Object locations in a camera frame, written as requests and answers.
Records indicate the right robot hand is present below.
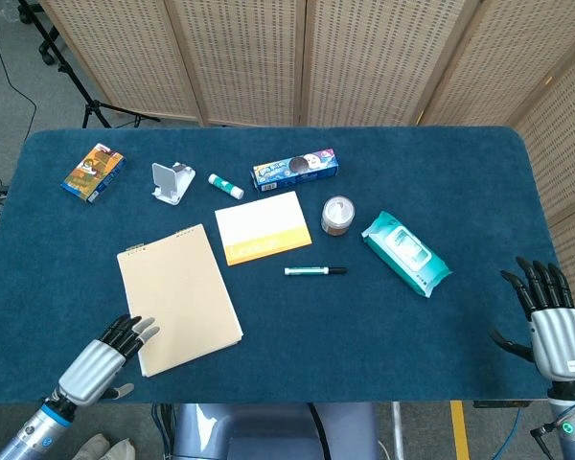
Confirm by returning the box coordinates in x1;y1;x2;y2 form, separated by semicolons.
489;257;575;383

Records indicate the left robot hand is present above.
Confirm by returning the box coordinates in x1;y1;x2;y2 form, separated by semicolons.
57;314;161;407

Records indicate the tan kraft notebook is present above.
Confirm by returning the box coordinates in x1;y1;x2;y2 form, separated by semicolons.
116;222;244;379

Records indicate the robot base body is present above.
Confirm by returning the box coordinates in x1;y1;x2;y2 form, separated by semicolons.
171;402;381;460

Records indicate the white shoe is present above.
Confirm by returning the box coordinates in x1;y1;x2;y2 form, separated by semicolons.
70;433;140;460

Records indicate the teal wet wipes pack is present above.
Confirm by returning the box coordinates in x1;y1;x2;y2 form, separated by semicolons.
360;210;452;299

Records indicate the orange and blue snack box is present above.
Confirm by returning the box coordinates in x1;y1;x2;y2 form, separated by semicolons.
60;142;127;204

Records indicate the blue table cloth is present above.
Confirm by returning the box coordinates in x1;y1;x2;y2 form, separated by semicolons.
0;125;572;406

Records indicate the white phone stand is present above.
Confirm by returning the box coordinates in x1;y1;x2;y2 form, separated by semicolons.
150;161;196;207

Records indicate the yellow and white Lexicon notepad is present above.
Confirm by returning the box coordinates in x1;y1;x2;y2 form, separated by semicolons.
214;190;313;266

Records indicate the green and white glue stick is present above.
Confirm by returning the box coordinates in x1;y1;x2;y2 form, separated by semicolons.
207;172;245;200

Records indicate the green and black marker pen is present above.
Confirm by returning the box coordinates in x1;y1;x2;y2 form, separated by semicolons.
284;265;348;277

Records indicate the clear jar of snacks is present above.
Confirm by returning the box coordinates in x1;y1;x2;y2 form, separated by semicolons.
320;195;357;237

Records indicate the blue cookie box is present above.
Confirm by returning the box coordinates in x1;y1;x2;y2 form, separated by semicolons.
252;148;342;194

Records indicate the black tripod stand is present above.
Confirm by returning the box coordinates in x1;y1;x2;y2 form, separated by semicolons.
16;0;162;129

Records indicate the wicker folding screen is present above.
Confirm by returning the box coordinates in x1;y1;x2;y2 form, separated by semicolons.
37;0;575;315

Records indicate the black cable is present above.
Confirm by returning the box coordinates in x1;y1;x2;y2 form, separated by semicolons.
0;0;39;159

